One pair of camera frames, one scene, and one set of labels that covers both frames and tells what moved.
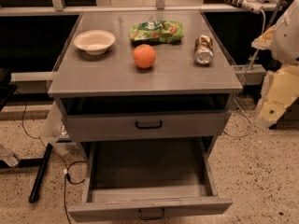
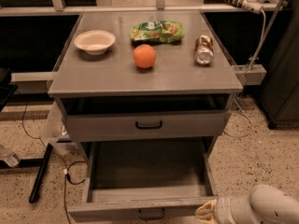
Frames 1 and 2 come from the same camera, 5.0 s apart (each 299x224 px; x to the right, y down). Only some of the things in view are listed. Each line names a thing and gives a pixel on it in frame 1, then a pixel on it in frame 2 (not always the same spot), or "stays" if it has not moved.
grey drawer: (140, 178) stays
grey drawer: (126, 124) stays
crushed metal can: (204, 49) stays
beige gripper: (287, 37) -> (222, 209)
